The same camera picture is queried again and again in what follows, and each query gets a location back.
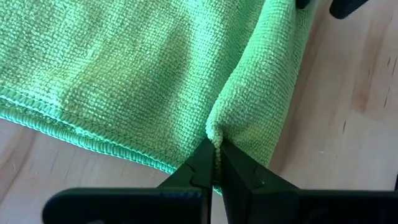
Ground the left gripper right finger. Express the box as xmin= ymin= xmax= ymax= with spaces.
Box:
xmin=220 ymin=139 xmax=398 ymax=224

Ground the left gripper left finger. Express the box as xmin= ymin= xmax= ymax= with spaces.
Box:
xmin=42 ymin=138 xmax=216 ymax=224

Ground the green microfiber towel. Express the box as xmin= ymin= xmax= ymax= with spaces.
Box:
xmin=0 ymin=0 xmax=320 ymax=195

